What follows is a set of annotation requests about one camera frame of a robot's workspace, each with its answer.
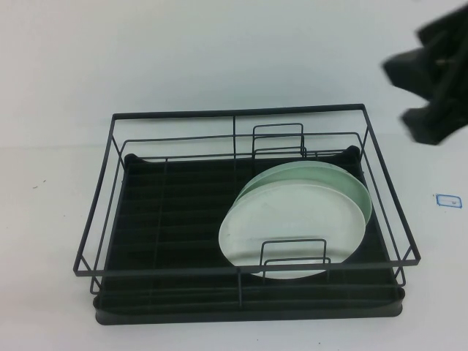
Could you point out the blue outlined rectangle mark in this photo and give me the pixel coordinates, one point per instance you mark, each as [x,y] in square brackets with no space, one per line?
[449,200]

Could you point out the white plate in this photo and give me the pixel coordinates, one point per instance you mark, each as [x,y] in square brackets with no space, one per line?
[274,226]

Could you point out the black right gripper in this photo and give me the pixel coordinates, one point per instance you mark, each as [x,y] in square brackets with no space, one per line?
[424,80]

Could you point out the black plastic drip tray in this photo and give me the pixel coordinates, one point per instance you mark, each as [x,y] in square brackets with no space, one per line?
[219,311]

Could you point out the pale green plate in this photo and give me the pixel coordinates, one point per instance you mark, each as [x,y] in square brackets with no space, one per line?
[329,179]

